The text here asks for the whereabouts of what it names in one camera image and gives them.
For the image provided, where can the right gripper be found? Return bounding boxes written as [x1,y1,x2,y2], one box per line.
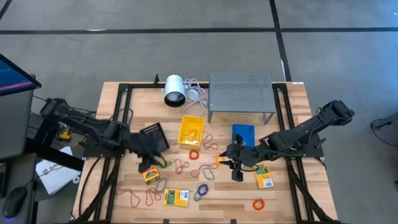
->
[218,133,270,182]

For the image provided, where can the yellow plastic basket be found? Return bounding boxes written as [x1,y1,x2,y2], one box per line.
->
[177,115,205,147]

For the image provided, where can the yellow rubber band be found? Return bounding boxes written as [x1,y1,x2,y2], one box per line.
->
[182,133,201,144]
[182,128,200,141]

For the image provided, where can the grey perforated metal stand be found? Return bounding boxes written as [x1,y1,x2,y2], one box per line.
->
[208,72,277,124]

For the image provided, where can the small yellow green crayon box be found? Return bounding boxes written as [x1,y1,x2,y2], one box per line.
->
[142,166,160,185]

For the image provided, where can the black plastic basket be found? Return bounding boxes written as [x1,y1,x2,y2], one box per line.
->
[139,122,170,154]

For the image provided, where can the white lamp cable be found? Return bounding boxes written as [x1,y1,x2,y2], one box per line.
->
[183,78,208,118]

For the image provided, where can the black computer monitor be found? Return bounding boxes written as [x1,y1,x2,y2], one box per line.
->
[0,52,42,98]

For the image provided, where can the black side desk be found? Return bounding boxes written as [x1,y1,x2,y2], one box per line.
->
[0,152,40,224]

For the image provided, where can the blue plastic basket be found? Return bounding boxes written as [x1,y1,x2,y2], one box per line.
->
[231,124,256,147]

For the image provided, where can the white paper booklet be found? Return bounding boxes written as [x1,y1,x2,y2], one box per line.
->
[35,146,82,196]

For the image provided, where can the white spot lamp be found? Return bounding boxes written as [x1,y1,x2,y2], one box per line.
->
[164,74,187,108]

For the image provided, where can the yellow carded crayon pack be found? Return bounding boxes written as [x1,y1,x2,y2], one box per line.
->
[163,189,190,208]
[254,164,275,189]

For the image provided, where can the black computer mouse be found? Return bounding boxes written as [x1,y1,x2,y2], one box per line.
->
[2,186,28,219]

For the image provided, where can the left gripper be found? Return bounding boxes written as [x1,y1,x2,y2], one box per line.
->
[124,132,167,174]

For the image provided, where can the green coil keychain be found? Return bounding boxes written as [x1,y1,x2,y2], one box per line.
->
[156,159,174,169]

